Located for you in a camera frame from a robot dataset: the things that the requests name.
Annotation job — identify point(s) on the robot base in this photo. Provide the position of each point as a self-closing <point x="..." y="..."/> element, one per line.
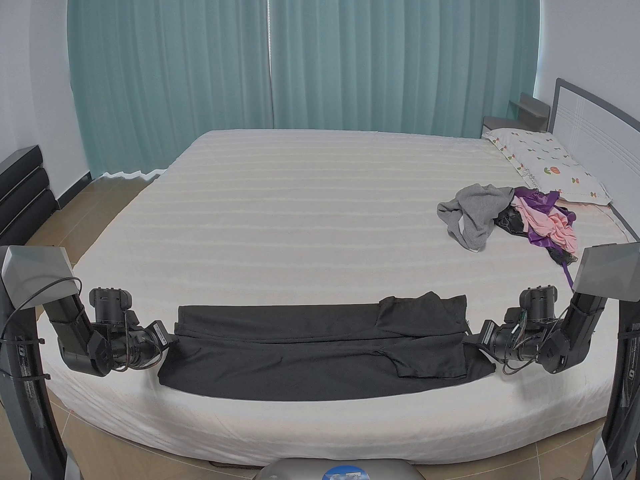
<point x="300" y="470"/>

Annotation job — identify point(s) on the blue-green curtain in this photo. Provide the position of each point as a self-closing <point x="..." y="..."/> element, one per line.
<point x="400" y="48"/>
<point x="175" y="68"/>

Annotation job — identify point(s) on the bed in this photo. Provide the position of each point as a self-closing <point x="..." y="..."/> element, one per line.
<point x="300" y="208"/>

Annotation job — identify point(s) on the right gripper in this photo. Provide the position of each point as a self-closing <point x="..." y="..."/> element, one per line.
<point x="507" y="343"/>

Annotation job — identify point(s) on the black chest of drawers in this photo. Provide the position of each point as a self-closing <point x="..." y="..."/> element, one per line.
<point x="22" y="193"/>

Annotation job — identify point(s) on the grey garment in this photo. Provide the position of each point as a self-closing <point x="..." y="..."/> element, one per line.
<point x="475" y="213"/>

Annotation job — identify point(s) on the pile of clothes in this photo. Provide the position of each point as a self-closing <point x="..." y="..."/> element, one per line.
<point x="550" y="225"/>

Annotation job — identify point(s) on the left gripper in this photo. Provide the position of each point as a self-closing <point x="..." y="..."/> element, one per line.
<point x="140" y="348"/>

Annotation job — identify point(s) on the grey bedside table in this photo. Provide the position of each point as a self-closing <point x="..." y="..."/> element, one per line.
<point x="530" y="107"/>

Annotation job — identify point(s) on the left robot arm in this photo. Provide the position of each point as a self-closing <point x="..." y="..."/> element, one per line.
<point x="75" y="333"/>

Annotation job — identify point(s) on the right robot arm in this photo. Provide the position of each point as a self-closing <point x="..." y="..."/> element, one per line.
<point x="585" y="318"/>

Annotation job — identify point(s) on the white printed pillow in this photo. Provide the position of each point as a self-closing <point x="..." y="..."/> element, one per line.
<point x="550" y="163"/>

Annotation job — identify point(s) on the black T-shirt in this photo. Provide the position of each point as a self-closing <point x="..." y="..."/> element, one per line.
<point x="300" y="363"/>

